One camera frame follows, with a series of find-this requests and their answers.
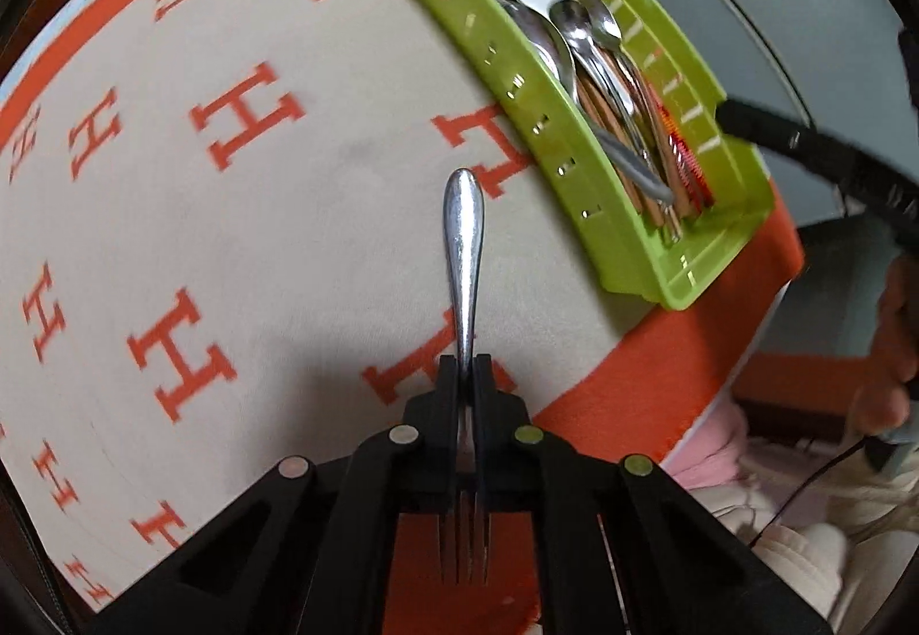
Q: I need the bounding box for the orange beige H-pattern cloth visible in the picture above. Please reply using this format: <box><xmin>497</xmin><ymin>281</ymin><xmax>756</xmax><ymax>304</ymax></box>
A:
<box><xmin>2</xmin><ymin>0</ymin><xmax>802</xmax><ymax>622</ymax></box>

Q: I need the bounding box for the steel fork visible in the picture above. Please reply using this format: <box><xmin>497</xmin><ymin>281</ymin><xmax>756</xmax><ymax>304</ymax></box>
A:
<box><xmin>442</xmin><ymin>168</ymin><xmax>489</xmax><ymax>585</ymax></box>

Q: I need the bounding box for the wood-handled steel spoon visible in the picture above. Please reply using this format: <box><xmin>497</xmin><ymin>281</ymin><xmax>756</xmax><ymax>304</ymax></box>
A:
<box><xmin>578</xmin><ymin>0</ymin><xmax>693</xmax><ymax>220</ymax></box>

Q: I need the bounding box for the red-topped wooden chopstick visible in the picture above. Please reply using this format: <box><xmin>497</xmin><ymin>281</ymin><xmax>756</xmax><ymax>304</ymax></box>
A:
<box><xmin>650</xmin><ymin>88</ymin><xmax>715</xmax><ymax>214</ymax></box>

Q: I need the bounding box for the steel teaspoon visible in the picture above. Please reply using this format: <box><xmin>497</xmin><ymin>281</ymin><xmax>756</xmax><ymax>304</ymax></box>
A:
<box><xmin>549</xmin><ymin>0</ymin><xmax>663</xmax><ymax>181</ymax></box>

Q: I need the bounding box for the green plastic utensil tray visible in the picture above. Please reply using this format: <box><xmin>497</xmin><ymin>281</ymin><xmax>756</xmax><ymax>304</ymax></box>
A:
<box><xmin>357</xmin><ymin>0</ymin><xmax>776</xmax><ymax>312</ymax></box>

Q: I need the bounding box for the large steel soup spoon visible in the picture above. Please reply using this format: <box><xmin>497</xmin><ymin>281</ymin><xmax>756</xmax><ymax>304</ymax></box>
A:
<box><xmin>495</xmin><ymin>0</ymin><xmax>674</xmax><ymax>209</ymax></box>

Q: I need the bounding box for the person right hand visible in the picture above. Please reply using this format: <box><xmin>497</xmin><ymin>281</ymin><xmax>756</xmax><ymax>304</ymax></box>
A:
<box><xmin>847</xmin><ymin>255</ymin><xmax>917</xmax><ymax>436</ymax></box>

